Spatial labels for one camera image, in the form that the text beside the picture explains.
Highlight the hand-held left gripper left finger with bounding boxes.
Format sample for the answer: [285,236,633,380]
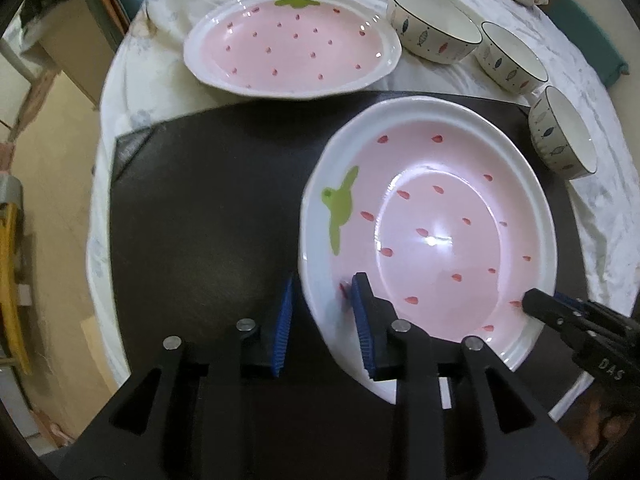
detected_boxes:
[60,273,296,480]

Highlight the black mat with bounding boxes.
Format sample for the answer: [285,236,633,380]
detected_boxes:
[107,92,590,480]

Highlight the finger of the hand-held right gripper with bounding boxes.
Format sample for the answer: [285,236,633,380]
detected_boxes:
[522,287,601,358]
[552,292,640,343]

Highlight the yellow curved object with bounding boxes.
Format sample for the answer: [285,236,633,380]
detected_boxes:
[0,199,35,376]

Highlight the teal cushion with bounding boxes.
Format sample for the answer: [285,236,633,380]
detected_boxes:
[537,0,632,88]

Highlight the pink strawberry plate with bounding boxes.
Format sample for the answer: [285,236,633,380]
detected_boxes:
[182,0,403,101]
[298,96,559,406]

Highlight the white fish print bowl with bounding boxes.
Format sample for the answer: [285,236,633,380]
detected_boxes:
[385,0,484,65]
[474,21,550,95]
[528,85,599,181]

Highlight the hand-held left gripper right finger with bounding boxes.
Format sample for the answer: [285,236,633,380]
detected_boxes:
[350,272,589,480]

